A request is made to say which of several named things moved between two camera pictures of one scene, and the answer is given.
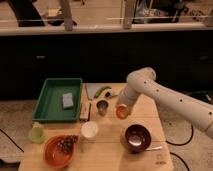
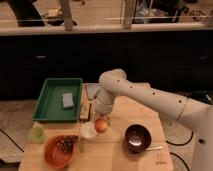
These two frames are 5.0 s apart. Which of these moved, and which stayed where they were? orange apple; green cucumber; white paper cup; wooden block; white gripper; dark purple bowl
Moved: orange apple; white gripper
Stayed: wooden block; white paper cup; green cucumber; dark purple bowl
